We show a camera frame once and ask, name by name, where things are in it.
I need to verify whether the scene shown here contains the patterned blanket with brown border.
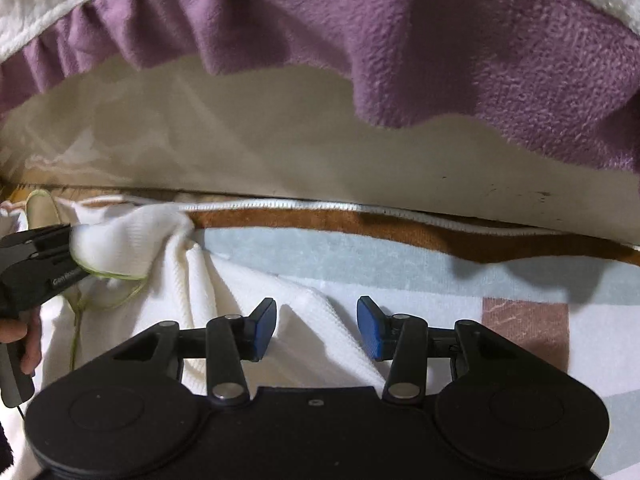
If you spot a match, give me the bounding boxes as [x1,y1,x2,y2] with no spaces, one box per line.
[0,185,640,480]

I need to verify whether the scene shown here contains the white bedspread with purple ruffle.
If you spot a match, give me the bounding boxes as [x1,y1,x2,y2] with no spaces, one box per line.
[0,0,640,174]

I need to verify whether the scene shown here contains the white knitted sweater green trim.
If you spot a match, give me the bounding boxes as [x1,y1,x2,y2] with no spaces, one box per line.
[0,199,387,480]

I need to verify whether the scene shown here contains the beige bed base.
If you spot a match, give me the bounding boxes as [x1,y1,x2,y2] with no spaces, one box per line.
[0,55,640,257]

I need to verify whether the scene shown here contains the person's left hand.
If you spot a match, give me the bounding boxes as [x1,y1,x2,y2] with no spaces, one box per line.
[0,309,44,376]

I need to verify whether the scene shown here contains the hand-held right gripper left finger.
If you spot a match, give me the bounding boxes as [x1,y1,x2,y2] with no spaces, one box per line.
[113,297,278,408]

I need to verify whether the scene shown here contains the dark fuzzy cloth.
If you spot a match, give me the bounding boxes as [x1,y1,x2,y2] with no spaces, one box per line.
[0,425,19,480]

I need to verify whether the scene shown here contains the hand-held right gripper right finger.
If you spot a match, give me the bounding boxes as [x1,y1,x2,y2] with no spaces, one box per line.
[355,295,522,404]

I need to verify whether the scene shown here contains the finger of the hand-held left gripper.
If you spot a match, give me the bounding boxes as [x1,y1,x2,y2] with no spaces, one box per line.
[27,223,76,262]

